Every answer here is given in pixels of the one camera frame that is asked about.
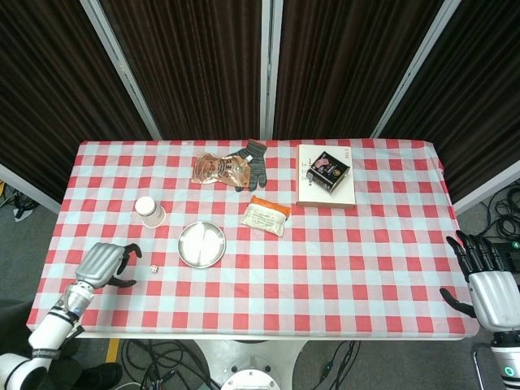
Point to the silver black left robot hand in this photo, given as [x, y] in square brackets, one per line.
[97, 264]

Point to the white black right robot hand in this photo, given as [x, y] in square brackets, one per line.
[493, 296]

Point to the white paper cup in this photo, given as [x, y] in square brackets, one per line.
[151, 213]

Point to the silver metal plate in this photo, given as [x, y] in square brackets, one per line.
[201, 244]

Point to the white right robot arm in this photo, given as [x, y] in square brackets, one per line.
[505, 357]

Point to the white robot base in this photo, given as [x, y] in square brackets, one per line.
[256, 375]

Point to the black electronics box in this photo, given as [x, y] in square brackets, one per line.
[512, 260]

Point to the orange spout pouch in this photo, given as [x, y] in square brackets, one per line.
[215, 168]

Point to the white powder packet orange edge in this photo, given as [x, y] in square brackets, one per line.
[266, 217]

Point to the dark fabric partition panel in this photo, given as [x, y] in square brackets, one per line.
[61, 89]
[345, 69]
[475, 101]
[195, 69]

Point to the white book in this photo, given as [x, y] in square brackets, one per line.
[341, 191]

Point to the gray knit glove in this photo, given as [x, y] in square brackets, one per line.
[256, 166]

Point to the red white checkered tablecloth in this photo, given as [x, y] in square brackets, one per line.
[284, 276]

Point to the black tin can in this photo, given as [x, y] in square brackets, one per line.
[328, 170]

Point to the white table pedestal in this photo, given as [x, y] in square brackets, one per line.
[211, 353]

